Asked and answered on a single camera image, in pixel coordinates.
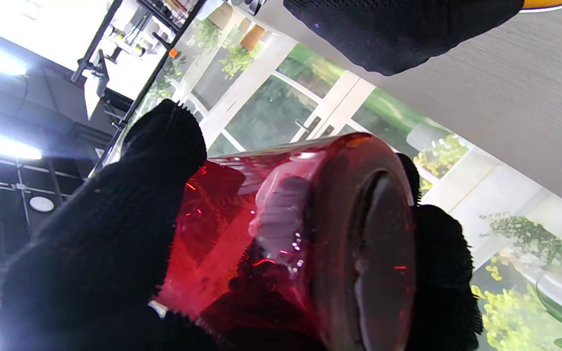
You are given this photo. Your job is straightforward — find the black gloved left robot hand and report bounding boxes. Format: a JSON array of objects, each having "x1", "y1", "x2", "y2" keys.
[{"x1": 0, "y1": 100, "x2": 484, "y2": 351}]

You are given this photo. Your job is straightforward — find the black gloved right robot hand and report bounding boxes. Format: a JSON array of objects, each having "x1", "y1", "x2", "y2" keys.
[{"x1": 283, "y1": 0, "x2": 525, "y2": 76}]

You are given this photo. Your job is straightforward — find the red transparent sample bottle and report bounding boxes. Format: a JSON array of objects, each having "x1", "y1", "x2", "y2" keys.
[{"x1": 154, "y1": 133, "x2": 418, "y2": 351}]

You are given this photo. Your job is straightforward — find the round white ceiling detector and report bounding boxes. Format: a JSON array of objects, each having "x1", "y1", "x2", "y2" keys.
[{"x1": 30, "y1": 196, "x2": 55, "y2": 213}]

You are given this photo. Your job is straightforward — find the printed garden window backdrop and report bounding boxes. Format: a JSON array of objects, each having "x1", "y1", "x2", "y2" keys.
[{"x1": 105, "y1": 0, "x2": 562, "y2": 351}]

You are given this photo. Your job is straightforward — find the cluttered background shelf rack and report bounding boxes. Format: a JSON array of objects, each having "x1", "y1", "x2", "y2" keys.
[{"x1": 103, "y1": 0, "x2": 203, "y2": 61}]

